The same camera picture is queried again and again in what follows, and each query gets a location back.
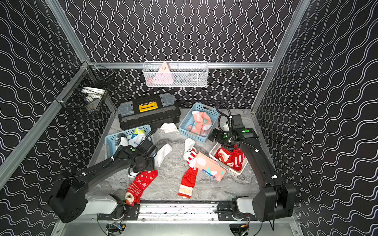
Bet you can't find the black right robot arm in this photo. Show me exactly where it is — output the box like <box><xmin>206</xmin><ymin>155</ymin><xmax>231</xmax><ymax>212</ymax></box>
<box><xmin>209</xmin><ymin>127</ymin><xmax>296</xmax><ymax>222</ymax></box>

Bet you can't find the red christmas sock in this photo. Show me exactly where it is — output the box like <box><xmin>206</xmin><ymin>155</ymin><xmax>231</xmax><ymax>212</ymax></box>
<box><xmin>215</xmin><ymin>147</ymin><xmax>245</xmax><ymax>171</ymax></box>

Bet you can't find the black wire wall basket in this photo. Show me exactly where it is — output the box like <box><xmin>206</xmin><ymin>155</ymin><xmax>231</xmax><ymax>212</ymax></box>
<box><xmin>57</xmin><ymin>65</ymin><xmax>117</xmax><ymax>120</ymax></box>

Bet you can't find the red santa sock front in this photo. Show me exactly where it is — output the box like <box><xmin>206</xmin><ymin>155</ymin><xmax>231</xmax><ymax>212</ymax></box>
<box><xmin>125</xmin><ymin>170</ymin><xmax>158</xmax><ymax>206</ymax></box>

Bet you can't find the light blue right basket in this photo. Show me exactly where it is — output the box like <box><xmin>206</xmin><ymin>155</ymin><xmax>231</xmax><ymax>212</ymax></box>
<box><xmin>179</xmin><ymin>102</ymin><xmax>220</xmax><ymax>143</ymax></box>

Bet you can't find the black plastic toolbox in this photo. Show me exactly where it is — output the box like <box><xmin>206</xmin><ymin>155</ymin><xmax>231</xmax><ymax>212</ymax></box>
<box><xmin>118</xmin><ymin>93</ymin><xmax>181</xmax><ymax>130</ymax></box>

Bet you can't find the light blue left basket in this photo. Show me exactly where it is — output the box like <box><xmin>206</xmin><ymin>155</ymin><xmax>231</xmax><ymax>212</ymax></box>
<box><xmin>104</xmin><ymin>125</ymin><xmax>151</xmax><ymax>159</ymax></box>

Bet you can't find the plain white sock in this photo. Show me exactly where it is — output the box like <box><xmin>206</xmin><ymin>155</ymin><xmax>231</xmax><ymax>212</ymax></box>
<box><xmin>160</xmin><ymin>123</ymin><xmax>179</xmax><ymax>133</ymax></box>

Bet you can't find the pink sock on table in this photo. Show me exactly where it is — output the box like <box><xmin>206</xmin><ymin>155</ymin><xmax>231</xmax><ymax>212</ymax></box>
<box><xmin>193</xmin><ymin>152</ymin><xmax>226</xmax><ymax>182</ymax></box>

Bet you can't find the pink sock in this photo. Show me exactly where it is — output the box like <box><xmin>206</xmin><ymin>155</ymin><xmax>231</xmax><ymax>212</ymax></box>
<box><xmin>187</xmin><ymin>111</ymin><xmax>213</xmax><ymax>137</ymax></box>
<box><xmin>193</xmin><ymin>152</ymin><xmax>226</xmax><ymax>182</ymax></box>

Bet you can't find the red white striped sock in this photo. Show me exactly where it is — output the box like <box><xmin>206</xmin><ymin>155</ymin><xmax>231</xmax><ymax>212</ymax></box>
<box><xmin>178</xmin><ymin>147</ymin><xmax>198</xmax><ymax>199</ymax></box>

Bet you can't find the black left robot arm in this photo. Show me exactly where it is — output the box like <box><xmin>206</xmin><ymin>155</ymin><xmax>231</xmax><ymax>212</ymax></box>
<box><xmin>47</xmin><ymin>141</ymin><xmax>157</xmax><ymax>223</ymax></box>

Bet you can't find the white neon yellow sock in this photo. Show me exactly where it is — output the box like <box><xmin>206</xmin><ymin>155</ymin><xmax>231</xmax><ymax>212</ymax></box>
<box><xmin>115</xmin><ymin>128</ymin><xmax>146</xmax><ymax>148</ymax></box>

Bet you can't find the light blue basket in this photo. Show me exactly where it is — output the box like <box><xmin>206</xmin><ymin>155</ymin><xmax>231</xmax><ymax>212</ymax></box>
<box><xmin>104</xmin><ymin>125</ymin><xmax>151</xmax><ymax>159</ymax></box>
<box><xmin>179</xmin><ymin>102</ymin><xmax>220</xmax><ymax>143</ymax></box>

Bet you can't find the white perforated basket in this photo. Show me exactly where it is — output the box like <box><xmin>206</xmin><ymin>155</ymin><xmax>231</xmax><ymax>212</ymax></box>
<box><xmin>209</xmin><ymin>144</ymin><xmax>248</xmax><ymax>177</ymax></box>

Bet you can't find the clear wall-mounted bin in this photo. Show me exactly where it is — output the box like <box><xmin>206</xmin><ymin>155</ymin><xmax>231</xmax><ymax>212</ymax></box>
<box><xmin>142</xmin><ymin>61</ymin><xmax>209</xmax><ymax>87</ymax></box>

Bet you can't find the pink triangle card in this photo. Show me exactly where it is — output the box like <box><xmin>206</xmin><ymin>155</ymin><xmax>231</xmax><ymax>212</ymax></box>
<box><xmin>152</xmin><ymin>62</ymin><xmax>174</xmax><ymax>86</ymax></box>

